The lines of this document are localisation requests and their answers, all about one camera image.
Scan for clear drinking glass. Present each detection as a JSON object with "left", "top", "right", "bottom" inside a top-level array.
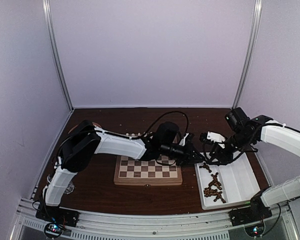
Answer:
[{"left": 46, "top": 174, "right": 75, "bottom": 195}]

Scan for left aluminium frame post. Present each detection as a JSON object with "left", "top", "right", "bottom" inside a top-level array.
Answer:
[{"left": 42, "top": 0, "right": 74, "bottom": 112}]

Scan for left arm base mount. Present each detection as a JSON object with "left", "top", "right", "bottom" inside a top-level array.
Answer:
[{"left": 35, "top": 198, "right": 80, "bottom": 227}]

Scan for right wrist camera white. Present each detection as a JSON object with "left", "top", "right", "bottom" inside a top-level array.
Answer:
[{"left": 199, "top": 131, "right": 226, "bottom": 144}]

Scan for brown chess pieces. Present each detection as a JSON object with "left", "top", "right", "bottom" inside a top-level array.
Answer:
[{"left": 199, "top": 162, "right": 212, "bottom": 173}]

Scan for white chess pieces row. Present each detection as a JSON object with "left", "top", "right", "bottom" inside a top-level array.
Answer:
[{"left": 125, "top": 132, "right": 154, "bottom": 138}]

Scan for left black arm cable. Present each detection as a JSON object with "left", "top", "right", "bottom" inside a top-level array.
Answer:
[{"left": 144, "top": 111, "right": 190, "bottom": 141}]

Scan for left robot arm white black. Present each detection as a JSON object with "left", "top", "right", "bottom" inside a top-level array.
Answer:
[{"left": 37, "top": 120, "right": 205, "bottom": 222}]

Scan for brown chess piece pile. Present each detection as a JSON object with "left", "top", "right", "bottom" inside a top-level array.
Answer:
[{"left": 203, "top": 172, "right": 227, "bottom": 204}]

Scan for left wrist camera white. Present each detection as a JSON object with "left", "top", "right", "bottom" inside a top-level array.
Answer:
[{"left": 179, "top": 132, "right": 194, "bottom": 146}]

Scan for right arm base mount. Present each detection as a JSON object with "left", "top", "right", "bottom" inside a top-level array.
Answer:
[{"left": 229, "top": 207, "right": 272, "bottom": 227}]

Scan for front aluminium rail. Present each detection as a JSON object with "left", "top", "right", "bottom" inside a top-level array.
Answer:
[{"left": 7, "top": 198, "right": 300, "bottom": 240}]

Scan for aluminium frame post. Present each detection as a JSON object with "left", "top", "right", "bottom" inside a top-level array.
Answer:
[
  {"left": 231, "top": 0, "right": 263, "bottom": 109},
  {"left": 42, "top": 0, "right": 74, "bottom": 112}
]

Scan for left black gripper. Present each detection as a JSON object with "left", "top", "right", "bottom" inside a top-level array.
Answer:
[{"left": 161, "top": 141, "right": 206, "bottom": 167}]

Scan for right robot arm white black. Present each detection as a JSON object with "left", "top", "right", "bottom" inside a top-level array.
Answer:
[{"left": 207, "top": 107, "right": 300, "bottom": 221}]

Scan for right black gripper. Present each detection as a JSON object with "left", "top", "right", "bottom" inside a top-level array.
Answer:
[{"left": 208, "top": 130, "right": 254, "bottom": 165}]

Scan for wooden chess board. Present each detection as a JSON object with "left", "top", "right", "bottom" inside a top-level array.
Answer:
[{"left": 113, "top": 155, "right": 183, "bottom": 186}]

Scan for white plastic compartment tray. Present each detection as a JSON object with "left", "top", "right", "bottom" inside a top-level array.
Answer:
[{"left": 194, "top": 153, "right": 260, "bottom": 211}]

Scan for patterned ceramic plate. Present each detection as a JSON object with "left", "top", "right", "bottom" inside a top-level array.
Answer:
[{"left": 68, "top": 122, "right": 102, "bottom": 135}]

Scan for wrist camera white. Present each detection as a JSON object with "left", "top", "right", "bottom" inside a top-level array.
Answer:
[
  {"left": 199, "top": 131, "right": 226, "bottom": 144},
  {"left": 179, "top": 132, "right": 194, "bottom": 146}
]

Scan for right aluminium frame post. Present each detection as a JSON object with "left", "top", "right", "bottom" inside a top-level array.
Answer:
[{"left": 231, "top": 0, "right": 263, "bottom": 109}]

